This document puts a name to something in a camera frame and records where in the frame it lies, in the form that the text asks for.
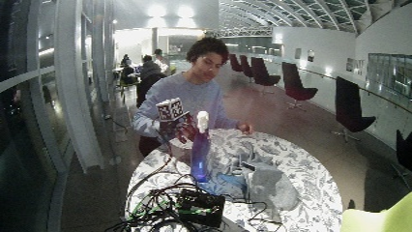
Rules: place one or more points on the blue spray bottle white top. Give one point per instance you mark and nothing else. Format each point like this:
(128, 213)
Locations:
(200, 151)

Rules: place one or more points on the white marker cube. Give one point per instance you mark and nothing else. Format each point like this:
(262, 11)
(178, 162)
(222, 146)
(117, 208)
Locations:
(170, 109)

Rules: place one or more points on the person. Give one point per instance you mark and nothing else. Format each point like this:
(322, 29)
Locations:
(125, 66)
(193, 93)
(161, 62)
(149, 68)

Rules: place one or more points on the blue flat object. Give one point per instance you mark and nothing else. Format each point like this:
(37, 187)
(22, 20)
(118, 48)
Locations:
(232, 179)

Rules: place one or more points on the dark lounge chair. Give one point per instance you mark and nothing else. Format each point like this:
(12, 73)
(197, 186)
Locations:
(348, 106)
(234, 63)
(294, 84)
(245, 66)
(261, 73)
(404, 151)

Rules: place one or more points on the grey crumpled cloth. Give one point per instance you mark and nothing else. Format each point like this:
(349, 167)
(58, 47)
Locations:
(272, 188)

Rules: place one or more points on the floral blue white tablecloth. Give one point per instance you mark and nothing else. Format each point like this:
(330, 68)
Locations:
(296, 180)

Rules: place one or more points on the black electronics box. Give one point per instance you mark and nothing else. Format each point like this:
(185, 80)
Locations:
(200, 207)

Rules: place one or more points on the white pillar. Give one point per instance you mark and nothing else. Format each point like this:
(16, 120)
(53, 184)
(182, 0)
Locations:
(77, 87)

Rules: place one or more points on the yellow-green chair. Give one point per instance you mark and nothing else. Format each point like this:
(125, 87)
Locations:
(380, 216)

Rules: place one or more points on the framed wall picture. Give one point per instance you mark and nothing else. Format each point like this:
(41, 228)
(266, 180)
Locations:
(310, 55)
(349, 64)
(297, 53)

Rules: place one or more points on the wall handrail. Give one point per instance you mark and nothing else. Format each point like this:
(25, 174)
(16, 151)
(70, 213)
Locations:
(364, 88)

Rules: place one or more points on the glass wall panel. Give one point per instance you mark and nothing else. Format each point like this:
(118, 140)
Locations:
(390, 75)

